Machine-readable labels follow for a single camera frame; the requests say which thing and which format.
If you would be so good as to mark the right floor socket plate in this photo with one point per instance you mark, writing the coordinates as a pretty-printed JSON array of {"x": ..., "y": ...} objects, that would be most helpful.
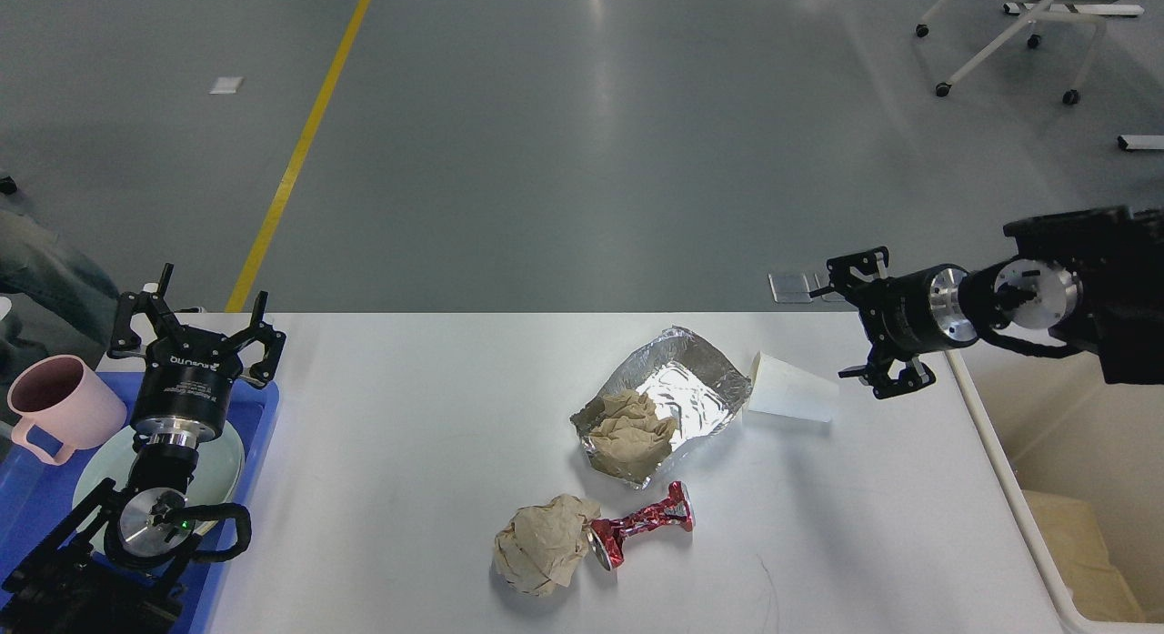
[{"x": 828, "y": 289}]

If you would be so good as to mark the left floor socket plate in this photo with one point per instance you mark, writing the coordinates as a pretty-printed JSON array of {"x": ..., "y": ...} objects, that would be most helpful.
[{"x": 790, "y": 288}]

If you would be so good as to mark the light green plate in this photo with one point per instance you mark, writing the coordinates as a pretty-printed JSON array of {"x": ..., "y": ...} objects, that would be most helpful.
[{"x": 214, "y": 481}]

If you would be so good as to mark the white rolling chair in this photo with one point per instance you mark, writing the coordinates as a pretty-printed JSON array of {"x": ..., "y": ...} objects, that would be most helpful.
[{"x": 1029, "y": 13}]

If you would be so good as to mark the floor socket plate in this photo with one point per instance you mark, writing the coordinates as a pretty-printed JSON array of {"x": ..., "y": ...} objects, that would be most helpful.
[
  {"x": 828, "y": 289},
  {"x": 790, "y": 288}
]

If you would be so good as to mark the crumpled brown paper ball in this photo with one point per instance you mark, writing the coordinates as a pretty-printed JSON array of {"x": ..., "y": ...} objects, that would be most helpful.
[{"x": 539, "y": 549}]

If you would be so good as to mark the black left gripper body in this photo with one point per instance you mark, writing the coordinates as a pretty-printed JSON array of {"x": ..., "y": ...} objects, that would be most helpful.
[{"x": 185, "y": 392}]

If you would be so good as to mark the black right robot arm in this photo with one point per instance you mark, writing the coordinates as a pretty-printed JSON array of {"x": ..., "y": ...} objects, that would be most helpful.
[{"x": 1082, "y": 281}]

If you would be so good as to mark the person in jeans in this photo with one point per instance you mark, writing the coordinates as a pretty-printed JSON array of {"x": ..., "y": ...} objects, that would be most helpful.
[{"x": 38, "y": 263}]

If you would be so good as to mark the white paper cup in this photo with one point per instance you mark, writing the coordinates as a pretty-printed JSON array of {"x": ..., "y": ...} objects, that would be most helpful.
[{"x": 782, "y": 389}]

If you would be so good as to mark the pink mug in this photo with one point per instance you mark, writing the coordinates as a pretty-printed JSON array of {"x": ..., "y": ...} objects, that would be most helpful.
[{"x": 63, "y": 406}]

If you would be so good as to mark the aluminium foil tray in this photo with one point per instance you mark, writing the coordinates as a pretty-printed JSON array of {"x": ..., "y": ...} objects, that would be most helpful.
[{"x": 688, "y": 378}]

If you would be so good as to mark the white bar on floor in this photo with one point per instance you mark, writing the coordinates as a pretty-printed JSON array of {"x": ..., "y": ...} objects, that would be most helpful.
[{"x": 1141, "y": 142}]

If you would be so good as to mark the crumpled brown paper in foil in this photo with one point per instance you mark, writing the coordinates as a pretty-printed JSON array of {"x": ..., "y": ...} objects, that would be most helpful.
[{"x": 630, "y": 439}]

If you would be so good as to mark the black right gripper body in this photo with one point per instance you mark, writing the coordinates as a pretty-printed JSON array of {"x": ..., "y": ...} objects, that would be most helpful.
[{"x": 915, "y": 314}]

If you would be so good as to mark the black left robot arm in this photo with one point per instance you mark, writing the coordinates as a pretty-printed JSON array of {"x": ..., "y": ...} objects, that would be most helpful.
[{"x": 113, "y": 564}]

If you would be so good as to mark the crushed red can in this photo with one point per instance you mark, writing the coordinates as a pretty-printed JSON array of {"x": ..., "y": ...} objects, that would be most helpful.
[{"x": 607, "y": 536}]

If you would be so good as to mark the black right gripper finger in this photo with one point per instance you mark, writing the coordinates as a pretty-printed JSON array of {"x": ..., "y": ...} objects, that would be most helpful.
[
  {"x": 891, "y": 372},
  {"x": 860, "y": 270}
]

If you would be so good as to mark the white plastic bin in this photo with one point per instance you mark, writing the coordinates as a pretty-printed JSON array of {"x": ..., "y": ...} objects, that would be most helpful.
[{"x": 1056, "y": 427}]

